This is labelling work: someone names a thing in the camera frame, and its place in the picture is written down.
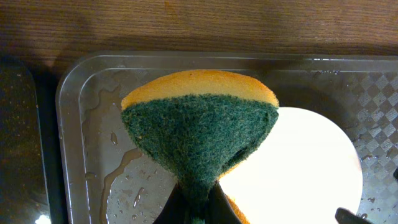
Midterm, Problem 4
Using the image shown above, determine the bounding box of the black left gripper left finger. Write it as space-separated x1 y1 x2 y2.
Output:
153 184 190 224

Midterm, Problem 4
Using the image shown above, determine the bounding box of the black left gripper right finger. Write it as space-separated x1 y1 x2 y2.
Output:
205 182 242 224

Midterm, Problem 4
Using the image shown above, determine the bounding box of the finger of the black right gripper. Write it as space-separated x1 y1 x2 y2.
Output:
335 208 372 224

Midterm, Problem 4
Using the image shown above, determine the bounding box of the white plate bottom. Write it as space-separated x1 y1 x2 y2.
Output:
220 107 363 223

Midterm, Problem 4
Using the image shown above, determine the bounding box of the green and yellow sponge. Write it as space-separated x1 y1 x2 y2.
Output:
121 70 279 223

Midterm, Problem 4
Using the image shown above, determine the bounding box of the brown large tray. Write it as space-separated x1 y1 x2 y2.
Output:
56 52 397 223

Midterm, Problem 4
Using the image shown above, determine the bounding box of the black small tray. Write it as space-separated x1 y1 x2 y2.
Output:
1 55 68 223

